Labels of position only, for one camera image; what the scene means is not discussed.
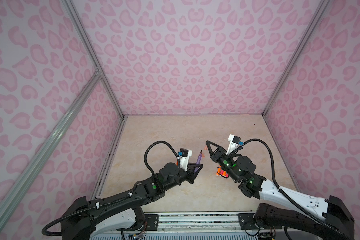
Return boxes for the left corner aluminium profile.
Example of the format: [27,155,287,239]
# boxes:
[61,0,125,120]

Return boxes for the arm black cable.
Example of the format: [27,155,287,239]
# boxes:
[241,138,356,240]
[143,140,179,175]

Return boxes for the pink pen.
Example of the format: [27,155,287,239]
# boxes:
[220,170,229,178]

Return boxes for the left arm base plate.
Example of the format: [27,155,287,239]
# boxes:
[145,214,159,232]

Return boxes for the orange pen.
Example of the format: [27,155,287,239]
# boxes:
[217,167,224,177]

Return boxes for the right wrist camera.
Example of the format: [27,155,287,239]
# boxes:
[226,135,244,155]

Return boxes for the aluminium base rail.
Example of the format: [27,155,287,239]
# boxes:
[89,211,289,240]

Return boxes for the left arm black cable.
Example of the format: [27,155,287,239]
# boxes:
[143,140,179,175]

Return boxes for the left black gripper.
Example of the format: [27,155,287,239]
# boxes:
[164,161,204,193]

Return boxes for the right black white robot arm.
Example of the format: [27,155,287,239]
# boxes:
[206,136,355,240]

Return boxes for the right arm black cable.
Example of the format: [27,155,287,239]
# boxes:
[241,138,356,240]

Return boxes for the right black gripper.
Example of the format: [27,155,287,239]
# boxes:
[205,140,242,183]

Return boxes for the diagonal aluminium wall profile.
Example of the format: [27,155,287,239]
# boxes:
[0,73,102,233]

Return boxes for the purple pen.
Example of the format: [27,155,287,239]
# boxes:
[195,151,203,172]

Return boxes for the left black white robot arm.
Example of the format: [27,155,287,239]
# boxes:
[60,163,203,240]

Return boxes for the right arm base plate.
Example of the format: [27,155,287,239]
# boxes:
[238,212,259,231]

